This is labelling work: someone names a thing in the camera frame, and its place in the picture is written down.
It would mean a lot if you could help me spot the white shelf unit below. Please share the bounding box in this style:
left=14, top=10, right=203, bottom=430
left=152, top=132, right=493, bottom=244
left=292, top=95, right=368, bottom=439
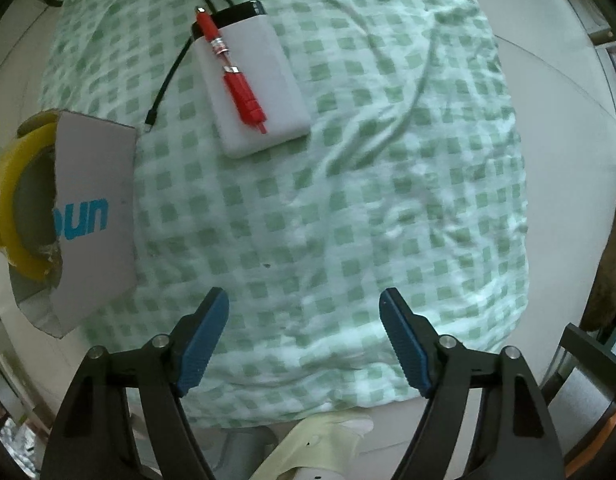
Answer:
left=562, top=0, right=616, bottom=101

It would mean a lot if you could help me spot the green checkered cloth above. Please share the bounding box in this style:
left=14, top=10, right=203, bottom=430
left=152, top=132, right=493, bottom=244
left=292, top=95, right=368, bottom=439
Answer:
left=40, top=0, right=531, bottom=428

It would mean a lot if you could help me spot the pale green slipper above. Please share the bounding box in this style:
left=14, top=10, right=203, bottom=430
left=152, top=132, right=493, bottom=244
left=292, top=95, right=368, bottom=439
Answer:
left=250, top=407, right=376, bottom=480

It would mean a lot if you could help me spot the black charging cable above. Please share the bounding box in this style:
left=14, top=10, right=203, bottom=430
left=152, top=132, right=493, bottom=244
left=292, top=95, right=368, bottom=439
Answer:
left=144, top=0, right=239, bottom=133

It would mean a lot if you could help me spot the torn cardboard box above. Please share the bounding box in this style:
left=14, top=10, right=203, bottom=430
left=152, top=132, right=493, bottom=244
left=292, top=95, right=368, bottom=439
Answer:
left=8, top=110, right=139, bottom=338

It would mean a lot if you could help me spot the red pen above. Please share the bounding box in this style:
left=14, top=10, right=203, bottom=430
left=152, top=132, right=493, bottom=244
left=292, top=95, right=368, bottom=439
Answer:
left=194, top=6, right=269, bottom=136

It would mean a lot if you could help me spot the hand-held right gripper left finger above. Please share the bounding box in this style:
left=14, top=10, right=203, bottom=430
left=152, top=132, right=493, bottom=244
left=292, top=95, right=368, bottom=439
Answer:
left=40, top=287, right=231, bottom=480

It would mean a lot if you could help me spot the yellow tape roll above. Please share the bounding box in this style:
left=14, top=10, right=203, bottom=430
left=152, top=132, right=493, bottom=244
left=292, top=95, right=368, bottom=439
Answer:
left=0, top=109, right=64, bottom=281

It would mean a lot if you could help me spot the brown furry object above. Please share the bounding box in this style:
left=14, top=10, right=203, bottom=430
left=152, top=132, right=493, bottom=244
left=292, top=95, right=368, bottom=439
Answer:
left=582, top=195, right=616, bottom=331

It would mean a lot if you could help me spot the black metal frame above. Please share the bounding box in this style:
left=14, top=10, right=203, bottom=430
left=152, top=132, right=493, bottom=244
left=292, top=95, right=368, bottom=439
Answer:
left=540, top=324, right=616, bottom=441

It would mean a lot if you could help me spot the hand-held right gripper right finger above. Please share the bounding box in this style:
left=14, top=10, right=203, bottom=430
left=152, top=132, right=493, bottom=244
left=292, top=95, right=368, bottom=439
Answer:
left=379, top=287, right=563, bottom=480

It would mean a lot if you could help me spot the white power bank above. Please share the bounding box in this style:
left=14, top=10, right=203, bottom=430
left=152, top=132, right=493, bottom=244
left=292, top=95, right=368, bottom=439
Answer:
left=190, top=0, right=313, bottom=160

